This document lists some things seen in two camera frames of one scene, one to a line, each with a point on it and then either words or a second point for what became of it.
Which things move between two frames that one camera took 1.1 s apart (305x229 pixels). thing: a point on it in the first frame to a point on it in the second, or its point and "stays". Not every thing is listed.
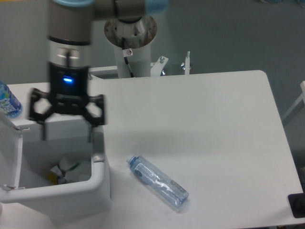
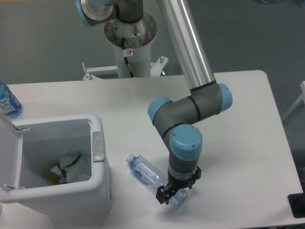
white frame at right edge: (301, 97) stays
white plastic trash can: (25, 161) stays
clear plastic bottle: (156, 180) stays
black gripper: (69, 91) to (174, 185)
